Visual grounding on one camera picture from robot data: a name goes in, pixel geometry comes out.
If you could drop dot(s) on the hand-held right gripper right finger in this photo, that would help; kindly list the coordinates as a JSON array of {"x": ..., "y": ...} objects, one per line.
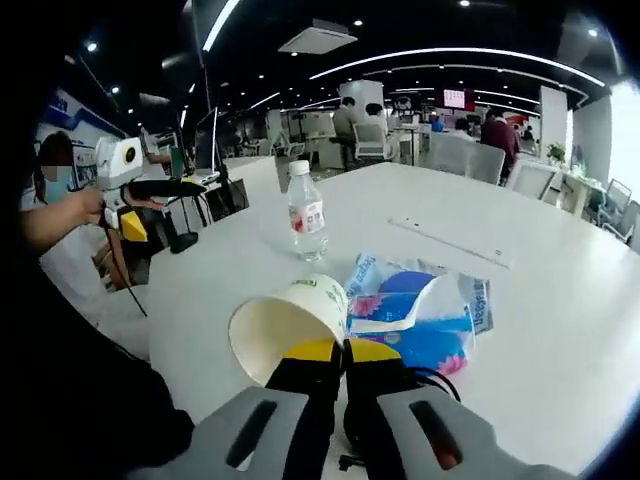
[{"x": 395, "y": 430}]

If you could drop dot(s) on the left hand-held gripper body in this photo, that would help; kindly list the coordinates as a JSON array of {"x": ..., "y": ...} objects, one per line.
[{"x": 115, "y": 160}]

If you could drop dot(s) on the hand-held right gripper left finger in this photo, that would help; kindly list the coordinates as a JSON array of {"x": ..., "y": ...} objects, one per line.
[{"x": 270, "y": 430}]

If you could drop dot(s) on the blue tissue pack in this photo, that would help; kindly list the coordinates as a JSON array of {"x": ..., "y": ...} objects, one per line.
[{"x": 425, "y": 340}]

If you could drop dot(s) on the white paper cup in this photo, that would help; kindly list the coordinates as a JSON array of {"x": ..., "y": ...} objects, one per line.
[{"x": 280, "y": 325}]

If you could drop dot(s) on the clear plastic water bottle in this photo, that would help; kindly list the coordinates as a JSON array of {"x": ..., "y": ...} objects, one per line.
[{"x": 307, "y": 220}]

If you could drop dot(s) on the clear blue printed plastic bag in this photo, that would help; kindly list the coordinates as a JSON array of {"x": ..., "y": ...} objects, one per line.
[{"x": 482, "y": 305}]

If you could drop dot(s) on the white power strip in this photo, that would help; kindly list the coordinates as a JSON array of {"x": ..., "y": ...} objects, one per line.
[{"x": 450, "y": 240}]

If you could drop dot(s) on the person's left hand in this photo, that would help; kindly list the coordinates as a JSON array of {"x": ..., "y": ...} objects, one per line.
[{"x": 94, "y": 207}]

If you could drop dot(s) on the black stand base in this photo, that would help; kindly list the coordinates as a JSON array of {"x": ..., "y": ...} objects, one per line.
[{"x": 184, "y": 243}]

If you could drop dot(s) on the open laptop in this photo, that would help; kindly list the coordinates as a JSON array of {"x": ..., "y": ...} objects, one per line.
[{"x": 206, "y": 145}]

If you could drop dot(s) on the person's dark clothing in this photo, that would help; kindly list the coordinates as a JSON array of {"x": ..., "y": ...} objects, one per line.
[{"x": 75, "y": 400}]

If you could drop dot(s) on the ceiling air vent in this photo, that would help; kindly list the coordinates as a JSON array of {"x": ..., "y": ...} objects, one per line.
[{"x": 317, "y": 37}]

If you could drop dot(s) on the potted green plant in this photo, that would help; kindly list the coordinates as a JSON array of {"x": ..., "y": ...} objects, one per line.
[{"x": 556, "y": 151}]

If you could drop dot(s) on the red wall screen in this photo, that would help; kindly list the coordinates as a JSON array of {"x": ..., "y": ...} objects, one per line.
[{"x": 457, "y": 99}]

